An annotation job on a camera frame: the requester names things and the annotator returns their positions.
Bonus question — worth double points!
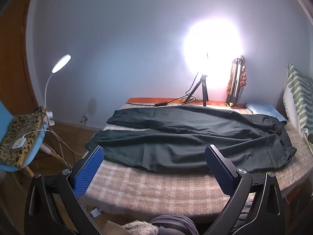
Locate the black ring light tripod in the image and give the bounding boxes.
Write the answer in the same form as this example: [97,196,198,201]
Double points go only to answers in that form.
[182,72,209,107]

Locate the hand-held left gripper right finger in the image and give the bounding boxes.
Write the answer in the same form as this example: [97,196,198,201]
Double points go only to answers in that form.
[204,144,286,235]

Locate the leopard print cushion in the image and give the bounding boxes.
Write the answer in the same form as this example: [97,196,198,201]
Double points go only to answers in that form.
[0,106,48,168]

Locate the orange bed sheet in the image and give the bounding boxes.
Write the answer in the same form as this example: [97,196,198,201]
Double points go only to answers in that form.
[127,97,246,108]

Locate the black ring light cable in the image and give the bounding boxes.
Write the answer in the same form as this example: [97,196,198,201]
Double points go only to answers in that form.
[133,73,203,107]

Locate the white charger cable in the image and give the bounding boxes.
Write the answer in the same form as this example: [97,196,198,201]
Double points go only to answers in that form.
[22,125,53,140]

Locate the white gooseneck desk lamp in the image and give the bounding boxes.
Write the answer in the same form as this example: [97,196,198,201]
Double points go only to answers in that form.
[44,53,72,113]

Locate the blue chair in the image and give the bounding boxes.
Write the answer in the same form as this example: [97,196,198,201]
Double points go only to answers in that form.
[0,101,53,177]

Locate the person's clothing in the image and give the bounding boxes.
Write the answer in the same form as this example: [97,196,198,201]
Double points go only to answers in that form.
[122,214,198,235]

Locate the wooden door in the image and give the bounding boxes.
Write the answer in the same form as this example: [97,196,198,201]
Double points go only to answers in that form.
[0,0,43,110]

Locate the plaid bed blanket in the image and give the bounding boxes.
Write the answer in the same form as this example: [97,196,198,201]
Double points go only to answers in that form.
[83,101,313,219]

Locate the green striped cushion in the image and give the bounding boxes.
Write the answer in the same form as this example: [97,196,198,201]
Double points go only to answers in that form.
[282,64,313,152]

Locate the white charger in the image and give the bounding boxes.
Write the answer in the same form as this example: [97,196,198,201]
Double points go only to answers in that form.
[12,138,27,150]

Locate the folded silver tripod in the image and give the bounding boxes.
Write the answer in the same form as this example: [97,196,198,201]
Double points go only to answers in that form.
[225,57,246,106]

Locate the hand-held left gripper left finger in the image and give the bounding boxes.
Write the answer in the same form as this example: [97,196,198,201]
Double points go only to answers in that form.
[24,145,105,235]

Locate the dark green pants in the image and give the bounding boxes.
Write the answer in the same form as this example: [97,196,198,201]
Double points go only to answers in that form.
[85,105,297,173]

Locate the white power strip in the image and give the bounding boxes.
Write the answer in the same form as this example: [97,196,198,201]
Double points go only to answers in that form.
[41,111,55,125]

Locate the folded blue towel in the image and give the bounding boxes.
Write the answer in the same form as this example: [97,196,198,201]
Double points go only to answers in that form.
[245,102,288,123]

